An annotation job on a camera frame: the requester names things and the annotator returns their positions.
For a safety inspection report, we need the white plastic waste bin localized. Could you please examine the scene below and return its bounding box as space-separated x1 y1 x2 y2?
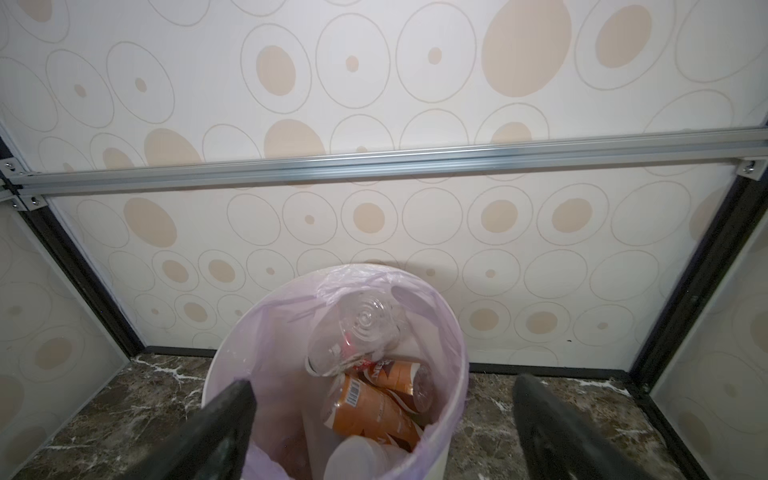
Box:
202 350 469 479

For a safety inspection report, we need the white bottle red label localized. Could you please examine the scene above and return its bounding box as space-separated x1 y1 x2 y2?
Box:
323 436 409 480

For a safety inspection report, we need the black frame post right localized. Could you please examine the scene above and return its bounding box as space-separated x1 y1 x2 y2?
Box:
629 175 767 392

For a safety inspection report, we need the brown tea bottle orange label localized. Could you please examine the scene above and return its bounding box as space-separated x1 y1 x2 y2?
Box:
320 373 422 452

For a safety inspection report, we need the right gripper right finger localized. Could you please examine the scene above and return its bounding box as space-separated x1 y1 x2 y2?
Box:
512 374 651 479

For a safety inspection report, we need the clear bottle white cap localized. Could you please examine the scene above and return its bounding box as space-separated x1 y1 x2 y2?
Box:
305 289 409 377

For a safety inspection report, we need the back aluminium rail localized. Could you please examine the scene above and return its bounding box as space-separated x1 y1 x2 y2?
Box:
1 128 767 211

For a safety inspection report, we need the black frame post left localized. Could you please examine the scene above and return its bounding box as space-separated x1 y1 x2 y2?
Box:
1 144 146 358

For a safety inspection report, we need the pink bin liner bag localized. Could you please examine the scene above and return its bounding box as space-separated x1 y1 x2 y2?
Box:
202 264 469 479

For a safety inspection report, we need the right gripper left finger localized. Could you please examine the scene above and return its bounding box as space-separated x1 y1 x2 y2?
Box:
122 379 257 480

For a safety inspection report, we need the black frame post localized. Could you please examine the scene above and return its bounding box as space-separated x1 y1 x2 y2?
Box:
1 144 146 358
629 175 767 392

